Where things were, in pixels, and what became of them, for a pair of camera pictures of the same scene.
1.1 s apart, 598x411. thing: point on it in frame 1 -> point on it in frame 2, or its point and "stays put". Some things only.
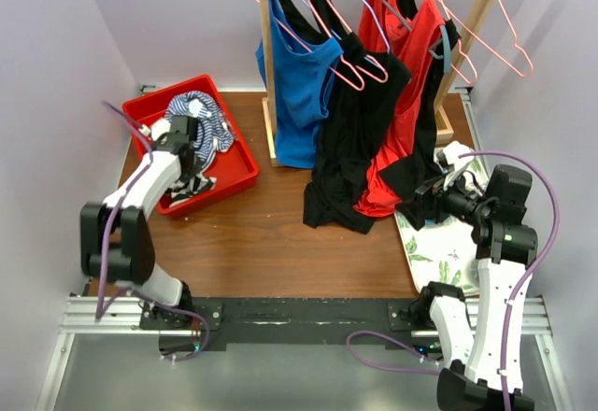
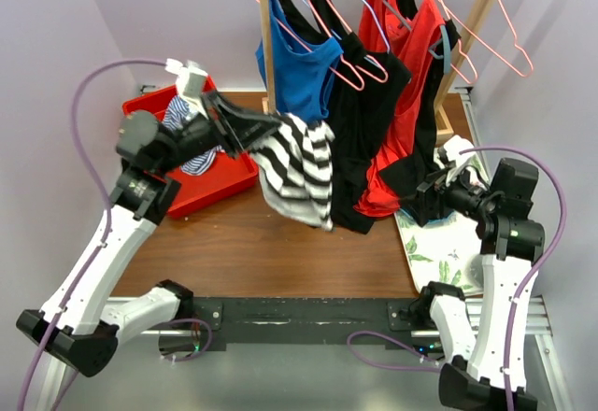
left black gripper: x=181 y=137 -> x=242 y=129
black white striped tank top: x=192 y=183 -> x=294 y=171
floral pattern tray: x=442 y=255 stays put
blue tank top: x=302 y=78 stays put
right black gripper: x=426 y=195 stays put
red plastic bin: x=233 y=169 stays put
